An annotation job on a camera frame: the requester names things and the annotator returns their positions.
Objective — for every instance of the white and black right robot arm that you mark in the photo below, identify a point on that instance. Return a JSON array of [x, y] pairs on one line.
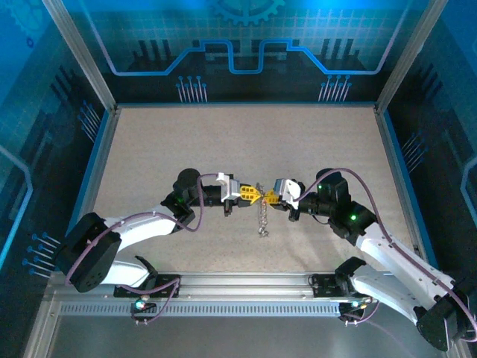
[[391, 261]]

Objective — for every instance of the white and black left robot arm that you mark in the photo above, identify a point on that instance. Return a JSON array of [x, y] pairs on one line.
[[149, 225]]

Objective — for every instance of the blue table edge strip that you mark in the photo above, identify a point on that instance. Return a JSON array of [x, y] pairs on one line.
[[246, 104]]

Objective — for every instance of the grey metal front tray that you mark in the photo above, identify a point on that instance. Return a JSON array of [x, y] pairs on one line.
[[242, 339]]

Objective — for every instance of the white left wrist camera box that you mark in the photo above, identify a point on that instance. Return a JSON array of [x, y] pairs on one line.
[[225, 178]]

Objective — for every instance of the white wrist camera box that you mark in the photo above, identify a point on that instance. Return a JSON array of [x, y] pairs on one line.
[[225, 178], [292, 190]]

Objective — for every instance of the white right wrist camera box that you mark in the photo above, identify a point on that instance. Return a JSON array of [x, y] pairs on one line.
[[292, 190]]

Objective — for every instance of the aluminium table side rail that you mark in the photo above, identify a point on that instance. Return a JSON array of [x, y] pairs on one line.
[[100, 168], [391, 164]]

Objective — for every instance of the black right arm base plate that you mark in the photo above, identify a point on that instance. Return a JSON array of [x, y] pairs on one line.
[[322, 285]]

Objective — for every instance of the aluminium mounting rail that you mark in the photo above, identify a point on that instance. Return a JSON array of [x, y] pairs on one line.
[[246, 285]]

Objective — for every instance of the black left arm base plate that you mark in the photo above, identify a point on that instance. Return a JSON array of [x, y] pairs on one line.
[[167, 281]]

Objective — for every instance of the aluminium frame post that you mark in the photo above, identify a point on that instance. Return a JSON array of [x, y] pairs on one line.
[[80, 52], [410, 52]]

